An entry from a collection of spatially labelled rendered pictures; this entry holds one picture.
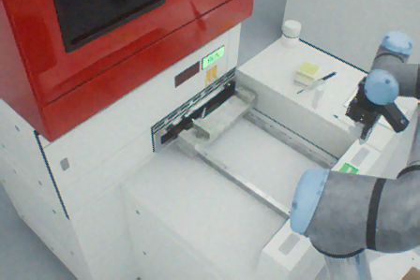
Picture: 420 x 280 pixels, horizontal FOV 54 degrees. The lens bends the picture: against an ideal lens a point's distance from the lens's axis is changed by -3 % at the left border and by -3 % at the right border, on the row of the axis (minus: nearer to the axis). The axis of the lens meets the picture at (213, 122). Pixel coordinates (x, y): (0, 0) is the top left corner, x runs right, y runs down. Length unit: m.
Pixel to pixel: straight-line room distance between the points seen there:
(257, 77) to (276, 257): 0.74
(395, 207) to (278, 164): 0.91
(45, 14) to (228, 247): 0.84
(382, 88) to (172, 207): 0.76
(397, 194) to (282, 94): 0.97
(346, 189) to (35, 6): 0.65
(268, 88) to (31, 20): 0.98
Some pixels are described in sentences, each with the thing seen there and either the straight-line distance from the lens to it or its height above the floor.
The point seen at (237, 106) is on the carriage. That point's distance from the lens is 1.63.
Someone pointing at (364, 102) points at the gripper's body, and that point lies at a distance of 1.19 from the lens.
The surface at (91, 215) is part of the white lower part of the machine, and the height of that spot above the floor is 0.77.
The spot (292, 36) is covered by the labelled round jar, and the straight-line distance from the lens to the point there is 1.79.
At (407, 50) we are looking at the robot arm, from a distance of 1.07.
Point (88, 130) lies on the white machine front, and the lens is 1.21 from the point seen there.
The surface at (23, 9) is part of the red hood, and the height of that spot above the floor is 1.58.
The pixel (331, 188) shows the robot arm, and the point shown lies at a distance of 0.69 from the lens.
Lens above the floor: 1.99
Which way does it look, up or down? 46 degrees down
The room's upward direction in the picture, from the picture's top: 4 degrees clockwise
